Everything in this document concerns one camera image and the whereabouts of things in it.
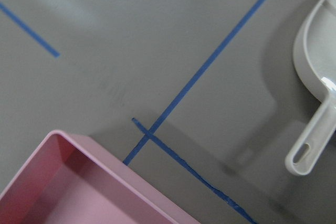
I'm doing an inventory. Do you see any beige plastic dustpan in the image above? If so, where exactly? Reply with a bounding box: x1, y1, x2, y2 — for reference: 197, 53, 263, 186
285, 0, 335, 176

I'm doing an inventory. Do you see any pink plastic bin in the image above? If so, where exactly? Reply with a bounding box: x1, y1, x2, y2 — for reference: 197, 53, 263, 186
1, 130, 196, 223

